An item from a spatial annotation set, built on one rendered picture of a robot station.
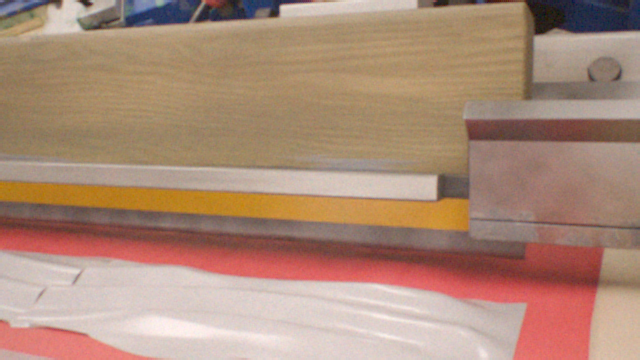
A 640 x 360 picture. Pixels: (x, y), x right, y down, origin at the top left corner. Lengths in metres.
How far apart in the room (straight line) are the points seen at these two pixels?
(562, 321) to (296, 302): 0.09
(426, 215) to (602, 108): 0.09
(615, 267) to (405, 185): 0.10
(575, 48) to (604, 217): 0.26
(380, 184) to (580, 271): 0.09
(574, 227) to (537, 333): 0.04
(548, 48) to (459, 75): 0.23
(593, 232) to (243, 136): 0.15
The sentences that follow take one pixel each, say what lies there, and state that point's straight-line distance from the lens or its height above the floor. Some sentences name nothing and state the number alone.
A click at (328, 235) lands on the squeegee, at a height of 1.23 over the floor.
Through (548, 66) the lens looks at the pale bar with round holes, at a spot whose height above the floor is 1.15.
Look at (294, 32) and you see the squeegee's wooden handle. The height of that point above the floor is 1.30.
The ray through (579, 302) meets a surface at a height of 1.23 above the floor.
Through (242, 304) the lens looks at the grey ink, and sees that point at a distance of 0.25.
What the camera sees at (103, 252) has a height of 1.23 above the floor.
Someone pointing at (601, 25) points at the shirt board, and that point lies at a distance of 1.00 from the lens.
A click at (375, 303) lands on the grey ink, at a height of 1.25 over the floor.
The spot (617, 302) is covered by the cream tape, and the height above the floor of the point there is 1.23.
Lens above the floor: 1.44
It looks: 42 degrees down
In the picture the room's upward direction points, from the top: 20 degrees counter-clockwise
